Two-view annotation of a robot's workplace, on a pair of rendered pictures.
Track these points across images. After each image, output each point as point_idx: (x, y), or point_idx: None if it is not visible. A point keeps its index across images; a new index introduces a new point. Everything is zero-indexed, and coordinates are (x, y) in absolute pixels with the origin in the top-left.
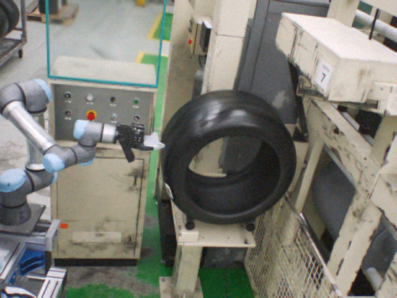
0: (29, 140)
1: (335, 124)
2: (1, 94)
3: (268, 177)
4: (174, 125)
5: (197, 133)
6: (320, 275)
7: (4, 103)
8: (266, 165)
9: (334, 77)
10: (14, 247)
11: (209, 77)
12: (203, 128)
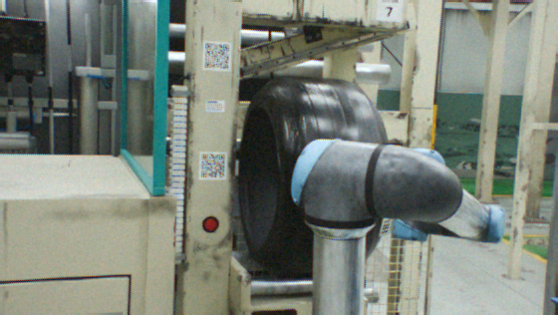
0: (477, 215)
1: (247, 107)
2: (435, 162)
3: (263, 202)
4: (344, 134)
5: (381, 119)
6: None
7: (453, 172)
8: (249, 192)
9: (407, 5)
10: None
11: (238, 77)
12: (377, 110)
